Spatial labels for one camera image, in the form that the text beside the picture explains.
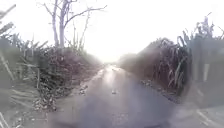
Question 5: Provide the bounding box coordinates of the grey dirt path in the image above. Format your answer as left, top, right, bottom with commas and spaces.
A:
49, 64, 224, 128

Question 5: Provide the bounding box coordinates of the bare branching tree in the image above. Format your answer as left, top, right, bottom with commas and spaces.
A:
35, 0, 108, 52

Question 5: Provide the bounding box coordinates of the overgrown bank of bushes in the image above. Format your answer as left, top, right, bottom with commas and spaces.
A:
0, 3, 105, 113
116, 12, 224, 105

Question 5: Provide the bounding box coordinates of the dry leaf litter verge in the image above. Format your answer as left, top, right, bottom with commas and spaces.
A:
9, 68, 103, 128
139, 78, 188, 105

